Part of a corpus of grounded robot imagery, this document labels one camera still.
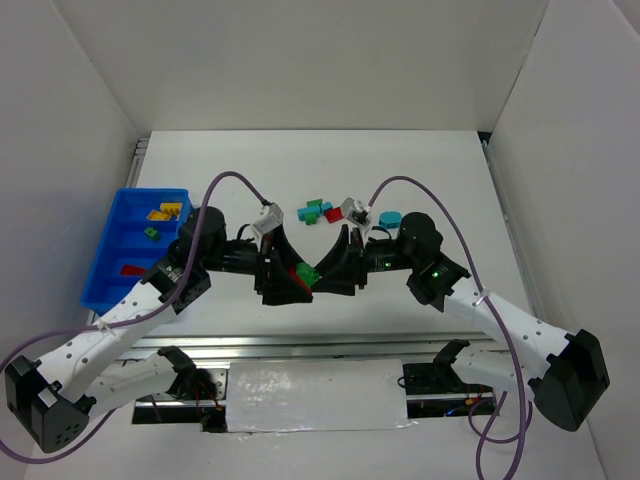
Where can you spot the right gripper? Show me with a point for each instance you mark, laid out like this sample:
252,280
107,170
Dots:
359,262

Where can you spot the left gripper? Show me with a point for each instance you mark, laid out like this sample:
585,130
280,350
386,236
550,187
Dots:
263,270

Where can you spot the yellow studded lego plate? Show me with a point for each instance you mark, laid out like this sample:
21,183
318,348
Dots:
155,215

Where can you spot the long red lego brick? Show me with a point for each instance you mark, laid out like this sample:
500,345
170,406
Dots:
132,270

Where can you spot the red rounded lego brick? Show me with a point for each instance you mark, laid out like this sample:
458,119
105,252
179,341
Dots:
293,273

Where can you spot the long yellow lego brick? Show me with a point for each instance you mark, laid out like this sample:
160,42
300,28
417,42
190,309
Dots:
171,208

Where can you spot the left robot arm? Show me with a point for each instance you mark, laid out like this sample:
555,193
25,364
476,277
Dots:
56,396

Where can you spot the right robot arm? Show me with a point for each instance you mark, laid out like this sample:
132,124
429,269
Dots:
564,374

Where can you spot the red square lego brick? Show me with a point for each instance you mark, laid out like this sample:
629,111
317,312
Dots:
334,215

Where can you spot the small green lego brick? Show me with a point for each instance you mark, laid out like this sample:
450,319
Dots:
310,218

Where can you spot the long teal lego brick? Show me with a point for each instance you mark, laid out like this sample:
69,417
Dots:
302,211

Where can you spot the small teal lego brick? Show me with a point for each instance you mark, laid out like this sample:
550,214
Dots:
325,207

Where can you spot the teal rounded lego brick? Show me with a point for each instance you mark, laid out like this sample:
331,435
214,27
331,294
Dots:
390,220

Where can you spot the white taped panel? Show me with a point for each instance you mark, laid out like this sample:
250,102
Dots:
315,396

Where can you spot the blue compartment bin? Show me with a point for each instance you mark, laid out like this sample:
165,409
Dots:
123,241

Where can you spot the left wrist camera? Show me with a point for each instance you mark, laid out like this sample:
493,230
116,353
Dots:
270,218

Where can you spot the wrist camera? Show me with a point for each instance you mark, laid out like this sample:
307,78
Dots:
357,219
270,218

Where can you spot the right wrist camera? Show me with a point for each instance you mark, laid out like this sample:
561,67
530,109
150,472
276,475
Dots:
357,219

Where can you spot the aluminium front rail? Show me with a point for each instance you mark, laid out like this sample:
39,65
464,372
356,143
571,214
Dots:
211,348

